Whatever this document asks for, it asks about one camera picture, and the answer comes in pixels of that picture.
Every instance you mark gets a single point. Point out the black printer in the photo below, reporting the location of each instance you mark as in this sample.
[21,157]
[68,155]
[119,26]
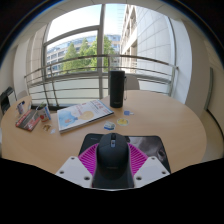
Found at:
[6,100]

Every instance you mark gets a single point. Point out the metal balcony railing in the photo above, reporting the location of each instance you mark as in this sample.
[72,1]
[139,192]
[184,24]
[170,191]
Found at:
[83,72]

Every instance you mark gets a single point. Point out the small blue sticker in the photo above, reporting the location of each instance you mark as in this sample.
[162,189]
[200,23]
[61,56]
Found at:
[128,113]

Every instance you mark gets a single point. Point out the black computer mouse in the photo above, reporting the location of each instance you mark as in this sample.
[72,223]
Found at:
[112,160]

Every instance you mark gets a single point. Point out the black cylindrical bottle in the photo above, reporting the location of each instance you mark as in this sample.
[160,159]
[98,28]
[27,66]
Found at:
[117,88]

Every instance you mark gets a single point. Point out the blue and white sticker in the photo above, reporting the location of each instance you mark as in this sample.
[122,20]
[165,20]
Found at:
[109,125]

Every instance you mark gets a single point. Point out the white cup with pens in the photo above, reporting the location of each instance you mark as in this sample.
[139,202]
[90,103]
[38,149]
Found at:
[20,108]

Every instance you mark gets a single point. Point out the red magazine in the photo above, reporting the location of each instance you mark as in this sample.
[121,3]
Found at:
[28,120]

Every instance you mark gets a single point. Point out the white illustrated book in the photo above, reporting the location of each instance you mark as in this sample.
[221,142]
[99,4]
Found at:
[83,115]

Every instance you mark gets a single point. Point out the small picture card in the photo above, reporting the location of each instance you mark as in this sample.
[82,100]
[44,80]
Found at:
[47,127]

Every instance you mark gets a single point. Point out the white chair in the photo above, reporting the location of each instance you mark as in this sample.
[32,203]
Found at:
[132,82]
[21,95]

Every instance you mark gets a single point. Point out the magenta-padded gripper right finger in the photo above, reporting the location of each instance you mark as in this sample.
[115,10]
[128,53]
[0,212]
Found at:
[151,169]

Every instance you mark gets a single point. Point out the black printed mouse pad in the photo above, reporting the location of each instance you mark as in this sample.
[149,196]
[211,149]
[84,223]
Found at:
[146,146]

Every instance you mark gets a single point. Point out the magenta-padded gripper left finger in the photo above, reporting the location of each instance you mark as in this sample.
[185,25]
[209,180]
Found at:
[71,170]

